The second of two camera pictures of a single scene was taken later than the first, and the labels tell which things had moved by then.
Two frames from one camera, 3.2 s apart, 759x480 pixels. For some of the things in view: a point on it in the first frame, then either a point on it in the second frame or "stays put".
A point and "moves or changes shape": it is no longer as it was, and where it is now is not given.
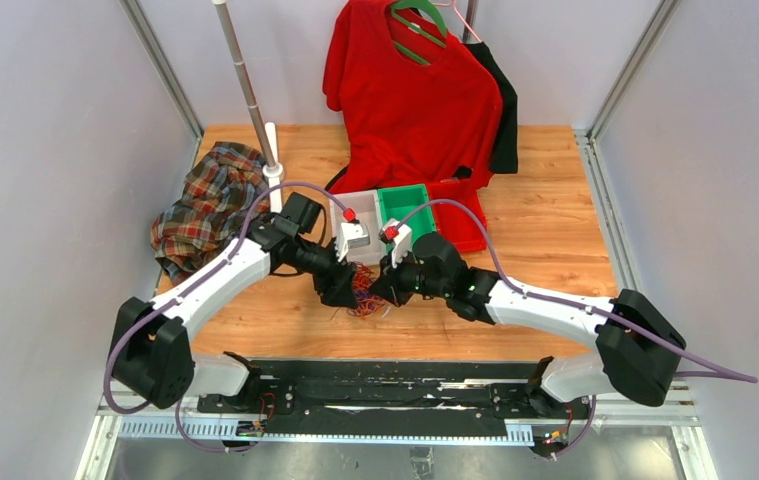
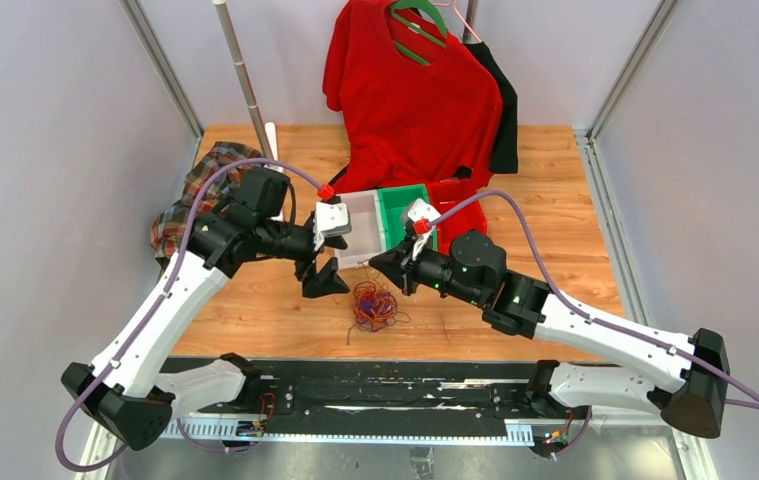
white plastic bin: (366, 205) stays put
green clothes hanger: (433, 12) stays put
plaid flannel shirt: (218, 197) stays put
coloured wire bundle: (366, 303) moves or changes shape
